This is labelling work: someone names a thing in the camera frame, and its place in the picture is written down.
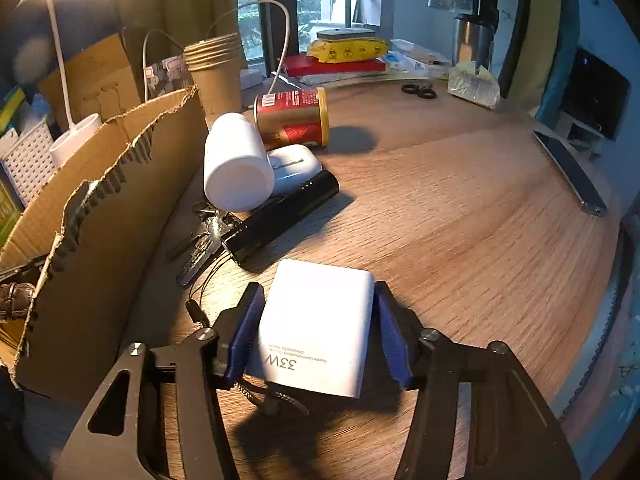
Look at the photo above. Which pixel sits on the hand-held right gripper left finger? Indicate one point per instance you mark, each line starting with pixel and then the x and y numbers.
pixel 245 330

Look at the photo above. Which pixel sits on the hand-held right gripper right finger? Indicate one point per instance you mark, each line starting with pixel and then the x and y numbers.
pixel 392 335

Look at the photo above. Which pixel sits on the white charger adapter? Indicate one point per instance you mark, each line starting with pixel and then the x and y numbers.
pixel 315 320

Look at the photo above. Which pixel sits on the black car key with keyring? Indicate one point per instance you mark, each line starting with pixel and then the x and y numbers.
pixel 200 255

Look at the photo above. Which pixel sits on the black cylindrical flashlight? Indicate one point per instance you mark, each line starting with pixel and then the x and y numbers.
pixel 285 210

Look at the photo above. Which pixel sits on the torn cardboard box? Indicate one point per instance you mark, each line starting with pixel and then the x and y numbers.
pixel 125 240

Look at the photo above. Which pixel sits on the white plastic bottle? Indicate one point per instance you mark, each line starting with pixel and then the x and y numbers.
pixel 235 160

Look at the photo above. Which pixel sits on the white earbuds case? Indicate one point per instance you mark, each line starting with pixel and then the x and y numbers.
pixel 295 165

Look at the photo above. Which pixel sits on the red and gold can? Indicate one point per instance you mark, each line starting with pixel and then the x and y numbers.
pixel 290 120

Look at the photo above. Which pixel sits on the black phone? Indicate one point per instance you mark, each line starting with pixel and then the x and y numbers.
pixel 570 172

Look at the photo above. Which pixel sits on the black scissors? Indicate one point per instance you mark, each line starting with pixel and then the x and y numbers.
pixel 427 94

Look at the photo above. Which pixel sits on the stack of brown paper cups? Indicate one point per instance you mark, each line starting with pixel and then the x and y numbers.
pixel 217 80

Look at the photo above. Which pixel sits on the white desk lamp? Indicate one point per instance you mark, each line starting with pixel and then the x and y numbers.
pixel 75 140

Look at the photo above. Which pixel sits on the translucent yellowish plastic pack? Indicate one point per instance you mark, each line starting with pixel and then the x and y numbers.
pixel 472 87

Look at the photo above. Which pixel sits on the clear jar of small items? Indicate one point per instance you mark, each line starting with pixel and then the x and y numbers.
pixel 167 77

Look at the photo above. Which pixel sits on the green carton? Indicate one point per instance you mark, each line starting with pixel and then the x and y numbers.
pixel 7 210

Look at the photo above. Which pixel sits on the red book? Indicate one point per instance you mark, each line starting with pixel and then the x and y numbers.
pixel 300 65

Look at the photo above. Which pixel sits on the pile of white boxes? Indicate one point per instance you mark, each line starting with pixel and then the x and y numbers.
pixel 415 60

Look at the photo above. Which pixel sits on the white perforated basket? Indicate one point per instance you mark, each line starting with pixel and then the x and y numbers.
pixel 27 160

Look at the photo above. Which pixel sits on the yellow case with white device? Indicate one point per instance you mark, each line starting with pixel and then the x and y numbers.
pixel 345 51

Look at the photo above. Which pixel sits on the brown printed cardboard sheet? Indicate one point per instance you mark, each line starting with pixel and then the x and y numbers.
pixel 95 75

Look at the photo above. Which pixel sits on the grey and white power bank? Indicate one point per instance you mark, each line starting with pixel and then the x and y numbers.
pixel 347 35

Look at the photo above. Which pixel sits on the steel thermos mug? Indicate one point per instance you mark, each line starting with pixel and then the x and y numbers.
pixel 470 40

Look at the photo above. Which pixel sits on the yellow sponge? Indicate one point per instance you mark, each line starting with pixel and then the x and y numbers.
pixel 12 105

